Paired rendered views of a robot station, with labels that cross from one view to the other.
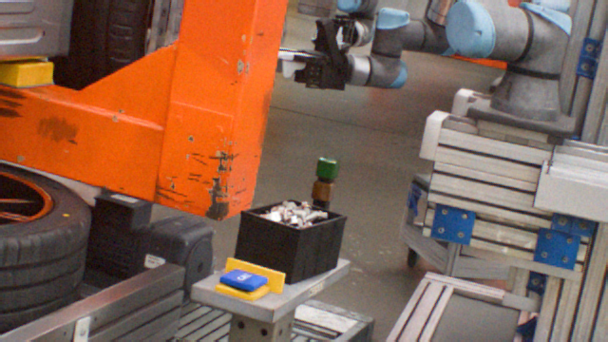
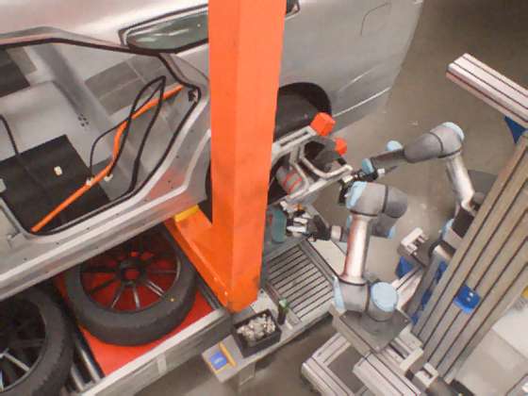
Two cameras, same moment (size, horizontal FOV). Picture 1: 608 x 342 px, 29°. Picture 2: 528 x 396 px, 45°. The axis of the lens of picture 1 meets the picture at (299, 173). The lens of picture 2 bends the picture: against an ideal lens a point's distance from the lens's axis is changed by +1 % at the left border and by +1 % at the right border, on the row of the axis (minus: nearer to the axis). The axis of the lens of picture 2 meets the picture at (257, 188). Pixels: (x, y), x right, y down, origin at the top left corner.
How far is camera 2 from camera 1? 257 cm
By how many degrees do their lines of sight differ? 47
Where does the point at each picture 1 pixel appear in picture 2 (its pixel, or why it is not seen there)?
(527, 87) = (368, 321)
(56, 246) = (158, 321)
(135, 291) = (193, 333)
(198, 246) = not seen: hidden behind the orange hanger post
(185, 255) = not seen: hidden behind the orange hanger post
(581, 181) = (371, 377)
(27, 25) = (175, 206)
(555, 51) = (381, 315)
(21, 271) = (142, 331)
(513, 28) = (355, 305)
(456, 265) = not seen: hidden behind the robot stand
